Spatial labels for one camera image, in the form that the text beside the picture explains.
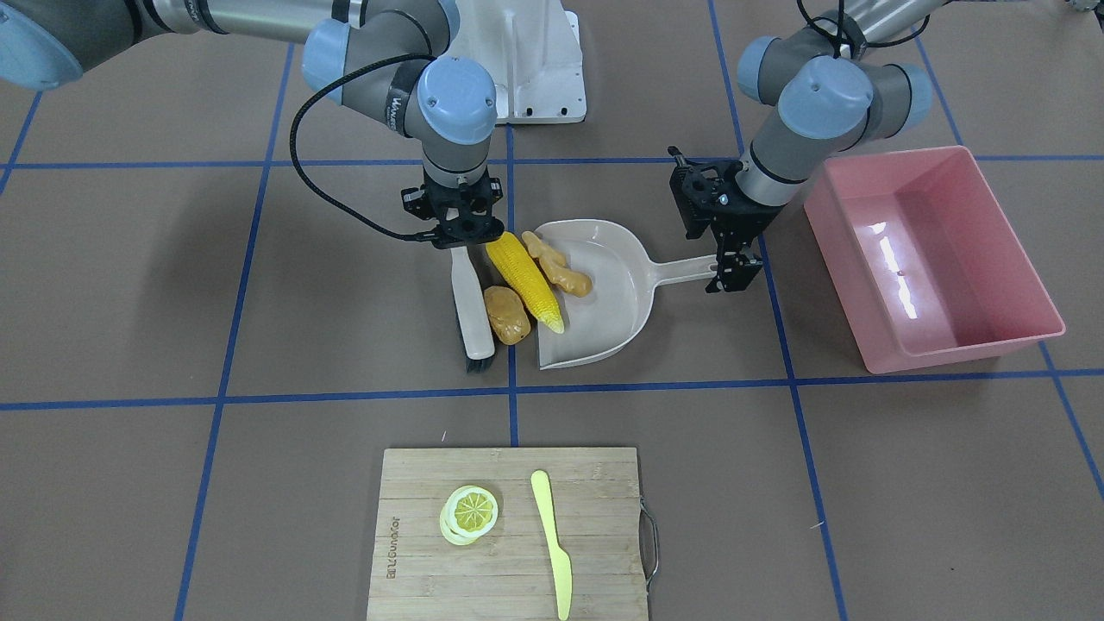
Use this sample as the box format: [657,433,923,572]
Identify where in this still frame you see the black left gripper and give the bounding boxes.
[668,147,781,293]

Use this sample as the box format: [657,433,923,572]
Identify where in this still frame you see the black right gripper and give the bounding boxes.
[399,172,505,250]

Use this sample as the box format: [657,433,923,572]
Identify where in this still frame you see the yellow toy corn cob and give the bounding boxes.
[484,231,567,335]

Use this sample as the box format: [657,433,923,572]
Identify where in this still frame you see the beige hand brush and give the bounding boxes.
[450,246,496,373]

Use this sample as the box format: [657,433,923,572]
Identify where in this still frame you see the toy ginger root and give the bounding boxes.
[522,230,594,298]

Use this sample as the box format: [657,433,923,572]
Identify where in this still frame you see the beige plastic dustpan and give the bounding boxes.
[537,219,716,371]

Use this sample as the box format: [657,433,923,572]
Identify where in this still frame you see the brown toy potato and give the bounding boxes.
[482,285,532,346]

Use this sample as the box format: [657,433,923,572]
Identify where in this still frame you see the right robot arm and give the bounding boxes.
[1,1,505,250]

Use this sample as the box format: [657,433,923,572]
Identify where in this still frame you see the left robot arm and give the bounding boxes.
[668,1,941,293]

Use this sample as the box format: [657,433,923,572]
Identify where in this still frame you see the pink plastic bin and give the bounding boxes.
[804,145,1066,373]

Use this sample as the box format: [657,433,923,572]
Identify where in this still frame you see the toy lemon slices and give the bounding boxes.
[439,485,499,546]

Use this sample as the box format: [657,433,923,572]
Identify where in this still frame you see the bamboo cutting board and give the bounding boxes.
[367,448,649,620]

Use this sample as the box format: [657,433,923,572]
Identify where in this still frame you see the yellow plastic knife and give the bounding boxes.
[530,469,574,620]

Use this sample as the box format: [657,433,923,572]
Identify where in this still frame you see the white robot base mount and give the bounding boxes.
[448,1,587,126]

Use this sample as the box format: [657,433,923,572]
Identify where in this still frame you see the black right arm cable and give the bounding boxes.
[289,53,445,242]

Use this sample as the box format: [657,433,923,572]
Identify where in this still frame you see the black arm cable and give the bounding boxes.
[289,53,445,242]
[795,0,928,60]

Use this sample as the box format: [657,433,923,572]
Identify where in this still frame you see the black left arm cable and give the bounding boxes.
[795,0,928,60]

